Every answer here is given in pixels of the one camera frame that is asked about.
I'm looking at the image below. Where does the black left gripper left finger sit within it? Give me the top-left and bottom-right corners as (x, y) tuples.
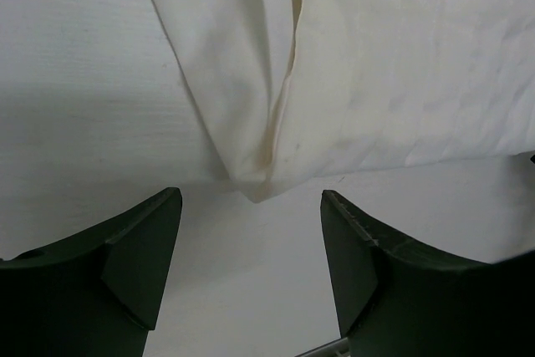
(1, 188), (182, 356)

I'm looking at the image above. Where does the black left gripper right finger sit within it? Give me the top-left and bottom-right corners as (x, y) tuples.
(320, 191), (534, 356)

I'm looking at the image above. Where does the white pleated skirt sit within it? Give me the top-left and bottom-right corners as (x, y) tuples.
(151, 0), (534, 201)

